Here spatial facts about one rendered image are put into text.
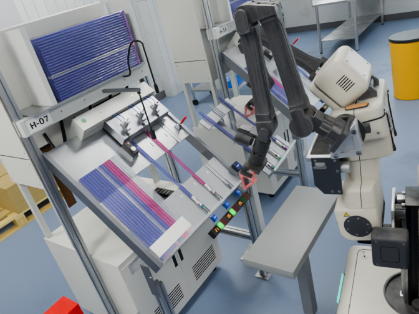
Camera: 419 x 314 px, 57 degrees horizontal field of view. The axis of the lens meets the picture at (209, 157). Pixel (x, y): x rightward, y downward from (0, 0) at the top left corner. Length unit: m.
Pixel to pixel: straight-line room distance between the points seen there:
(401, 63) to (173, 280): 3.26
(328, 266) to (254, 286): 0.47
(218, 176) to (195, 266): 0.63
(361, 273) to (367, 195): 0.63
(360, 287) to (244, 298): 0.72
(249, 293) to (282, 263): 0.78
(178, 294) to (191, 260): 0.20
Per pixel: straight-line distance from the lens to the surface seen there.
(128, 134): 1.89
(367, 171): 1.54
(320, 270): 2.50
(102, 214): 1.70
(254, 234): 2.29
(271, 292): 2.41
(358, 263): 2.13
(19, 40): 1.76
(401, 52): 4.46
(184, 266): 2.30
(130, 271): 1.99
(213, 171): 2.01
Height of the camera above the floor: 1.75
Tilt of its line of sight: 26 degrees down
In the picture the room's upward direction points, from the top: 15 degrees counter-clockwise
